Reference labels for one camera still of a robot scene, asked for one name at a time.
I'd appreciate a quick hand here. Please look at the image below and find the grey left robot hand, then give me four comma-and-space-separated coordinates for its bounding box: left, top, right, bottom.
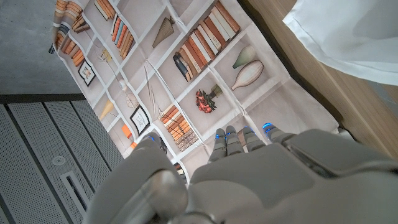
83, 123, 398, 224

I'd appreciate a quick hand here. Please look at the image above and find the white napkin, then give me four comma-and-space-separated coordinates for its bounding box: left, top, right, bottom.
282, 0, 398, 86

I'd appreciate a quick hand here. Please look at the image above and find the ceiling air vent slot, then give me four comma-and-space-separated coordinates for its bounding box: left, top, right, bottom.
60, 170, 95, 216

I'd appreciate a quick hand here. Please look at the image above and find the round ceiling sensor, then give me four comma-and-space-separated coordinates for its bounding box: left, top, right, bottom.
51, 155, 67, 167

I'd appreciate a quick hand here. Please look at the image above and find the printed bookshelf backdrop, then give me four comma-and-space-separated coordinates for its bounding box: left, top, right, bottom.
48, 0, 340, 184

